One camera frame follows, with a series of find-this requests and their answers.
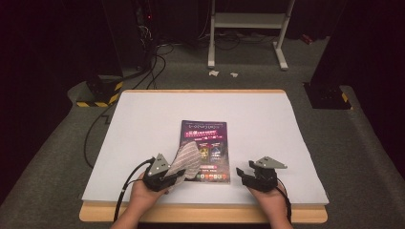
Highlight person's left hand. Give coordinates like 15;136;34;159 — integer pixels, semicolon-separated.
129;173;170;211

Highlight person's right hand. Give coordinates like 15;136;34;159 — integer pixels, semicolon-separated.
247;185;288;220

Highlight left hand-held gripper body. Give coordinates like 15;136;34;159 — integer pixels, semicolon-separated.
141;153;180;193

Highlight black cable bundle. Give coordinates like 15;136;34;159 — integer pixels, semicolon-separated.
132;44;175;91

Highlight magazine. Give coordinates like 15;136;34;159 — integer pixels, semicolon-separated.
180;119;231;185

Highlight cables under white stand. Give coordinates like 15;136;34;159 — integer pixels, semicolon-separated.
199;30;278;52

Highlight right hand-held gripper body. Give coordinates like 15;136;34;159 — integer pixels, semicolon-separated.
247;156;288;193

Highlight striped grey fabric pouch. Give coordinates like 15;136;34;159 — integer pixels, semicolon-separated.
165;140;203;187

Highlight wooden table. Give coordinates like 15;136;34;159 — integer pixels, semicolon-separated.
78;89;329;224

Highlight right hand-held gripper cable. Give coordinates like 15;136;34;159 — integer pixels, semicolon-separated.
275;177;292;223

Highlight black floor cable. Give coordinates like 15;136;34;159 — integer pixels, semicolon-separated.
83;103;117;170

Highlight white metal stand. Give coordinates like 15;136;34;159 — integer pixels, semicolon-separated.
207;0;295;72

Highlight dark equipment rack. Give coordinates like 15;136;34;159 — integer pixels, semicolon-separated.
101;0;160;70

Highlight white table mat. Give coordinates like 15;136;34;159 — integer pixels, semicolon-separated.
81;91;330;206

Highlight left hand-held gripper cable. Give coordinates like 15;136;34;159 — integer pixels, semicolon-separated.
113;157;156;223

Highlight small red object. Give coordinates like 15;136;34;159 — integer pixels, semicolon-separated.
300;32;314;46

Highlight hand-held gripper cable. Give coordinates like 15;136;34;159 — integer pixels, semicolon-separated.
113;157;156;223
275;177;292;223

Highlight black yellow striped stand base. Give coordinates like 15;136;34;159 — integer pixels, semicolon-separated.
75;74;124;109
303;81;353;111

